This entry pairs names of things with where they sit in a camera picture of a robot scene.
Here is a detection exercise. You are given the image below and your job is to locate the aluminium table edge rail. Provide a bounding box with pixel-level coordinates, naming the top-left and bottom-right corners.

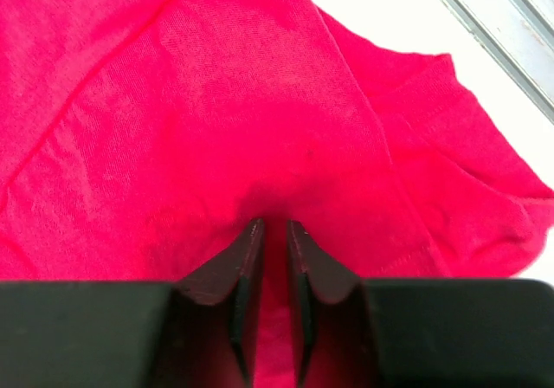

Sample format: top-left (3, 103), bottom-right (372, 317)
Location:
top-left (441, 0), bottom-right (553, 120)

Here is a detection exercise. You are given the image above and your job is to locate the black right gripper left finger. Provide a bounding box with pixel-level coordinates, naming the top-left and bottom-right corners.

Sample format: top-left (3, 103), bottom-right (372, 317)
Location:
top-left (1, 220), bottom-right (265, 387)

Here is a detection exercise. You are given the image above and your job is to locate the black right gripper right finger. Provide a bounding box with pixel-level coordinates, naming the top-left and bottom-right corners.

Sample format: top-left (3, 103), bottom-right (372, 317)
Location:
top-left (287, 221), bottom-right (553, 387)

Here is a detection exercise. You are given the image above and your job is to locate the crimson red t-shirt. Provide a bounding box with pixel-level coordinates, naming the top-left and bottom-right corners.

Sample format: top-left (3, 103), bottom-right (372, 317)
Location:
top-left (1, 0), bottom-right (553, 387)

